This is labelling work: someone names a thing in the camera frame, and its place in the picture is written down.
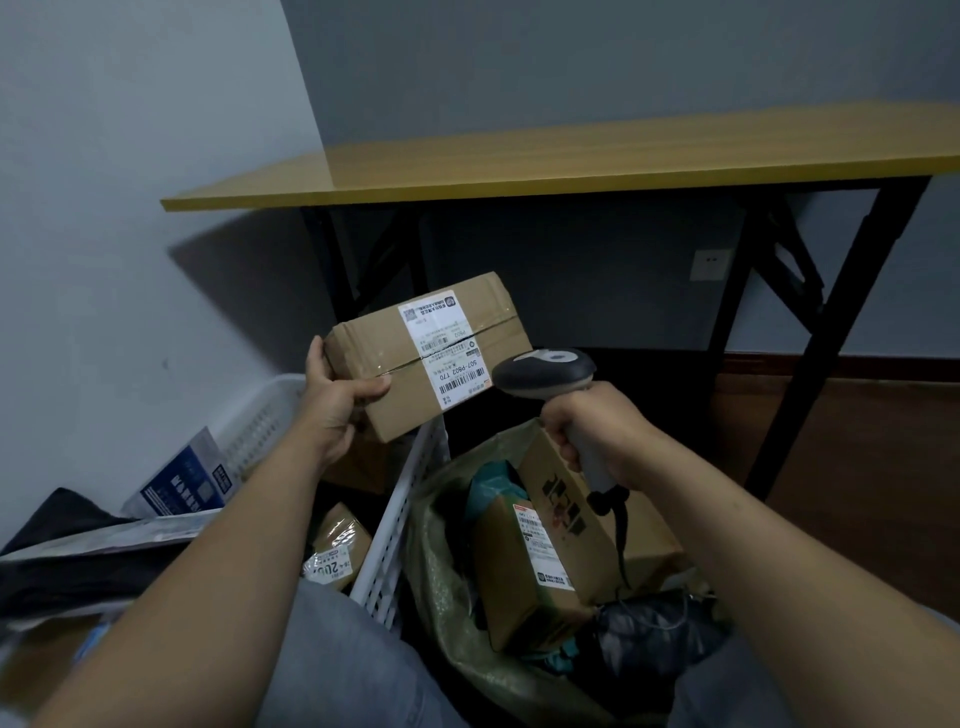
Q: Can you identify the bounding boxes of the black plastic parcel bag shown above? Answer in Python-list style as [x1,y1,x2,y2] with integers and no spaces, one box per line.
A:
[591,591,732,695]

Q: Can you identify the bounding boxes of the blue and white carton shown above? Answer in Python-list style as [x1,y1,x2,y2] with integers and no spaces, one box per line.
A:
[120,426,235,520]

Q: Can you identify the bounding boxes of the teal parcel bag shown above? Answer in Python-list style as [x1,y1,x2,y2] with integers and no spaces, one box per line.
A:
[463,459,528,528]

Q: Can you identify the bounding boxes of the dark grey parcel bag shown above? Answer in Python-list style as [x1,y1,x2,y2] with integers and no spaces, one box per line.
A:
[0,487,155,627]

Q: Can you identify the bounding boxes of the white plastic basket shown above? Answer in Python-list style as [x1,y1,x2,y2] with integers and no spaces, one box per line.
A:
[201,372,453,633]

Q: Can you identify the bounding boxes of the person's left hand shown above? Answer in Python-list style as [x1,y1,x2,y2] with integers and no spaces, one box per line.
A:
[288,335,393,471]

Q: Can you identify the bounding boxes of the black scanner cable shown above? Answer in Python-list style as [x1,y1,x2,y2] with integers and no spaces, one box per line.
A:
[598,486,633,595]

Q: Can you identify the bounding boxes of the person's right hand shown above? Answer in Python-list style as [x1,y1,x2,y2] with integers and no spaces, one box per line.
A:
[540,380,666,490]

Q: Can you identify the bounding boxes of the plain brown cardboard box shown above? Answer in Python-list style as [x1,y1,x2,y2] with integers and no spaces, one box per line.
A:
[0,613,117,723]

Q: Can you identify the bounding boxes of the grey handheld barcode scanner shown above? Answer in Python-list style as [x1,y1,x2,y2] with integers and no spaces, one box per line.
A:
[490,347,639,519]

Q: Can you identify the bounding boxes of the person's left forearm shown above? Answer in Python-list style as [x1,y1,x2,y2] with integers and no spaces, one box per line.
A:
[30,424,355,728]

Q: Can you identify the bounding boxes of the person's right forearm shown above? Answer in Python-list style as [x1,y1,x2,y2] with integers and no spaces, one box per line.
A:
[611,435,960,728]

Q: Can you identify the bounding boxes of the white wall socket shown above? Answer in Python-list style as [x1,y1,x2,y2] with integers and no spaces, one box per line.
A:
[689,248,733,283]

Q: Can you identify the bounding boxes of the yellow-green woven sack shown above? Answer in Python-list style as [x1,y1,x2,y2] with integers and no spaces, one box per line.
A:
[407,418,725,728]

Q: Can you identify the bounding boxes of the person's grey trousers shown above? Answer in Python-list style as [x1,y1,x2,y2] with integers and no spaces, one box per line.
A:
[251,579,960,728]

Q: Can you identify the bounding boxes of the grey flat mailer bag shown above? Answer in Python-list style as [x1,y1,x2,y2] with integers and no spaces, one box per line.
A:
[0,508,222,565]

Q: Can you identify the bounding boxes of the labelled cardboard parcel box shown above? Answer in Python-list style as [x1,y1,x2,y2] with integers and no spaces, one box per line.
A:
[323,270,534,444]

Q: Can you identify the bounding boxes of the yellow folding table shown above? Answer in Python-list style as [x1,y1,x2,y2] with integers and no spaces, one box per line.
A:
[160,100,960,505]

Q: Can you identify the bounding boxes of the cardboard box with black print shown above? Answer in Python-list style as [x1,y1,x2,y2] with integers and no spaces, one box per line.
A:
[516,427,693,603]

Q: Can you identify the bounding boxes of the small labelled cardboard box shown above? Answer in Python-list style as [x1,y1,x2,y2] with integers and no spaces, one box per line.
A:
[302,501,375,594]

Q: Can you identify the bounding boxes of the cardboard box with red-edged label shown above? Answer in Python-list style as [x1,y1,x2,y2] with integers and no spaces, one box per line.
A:
[471,491,603,655]

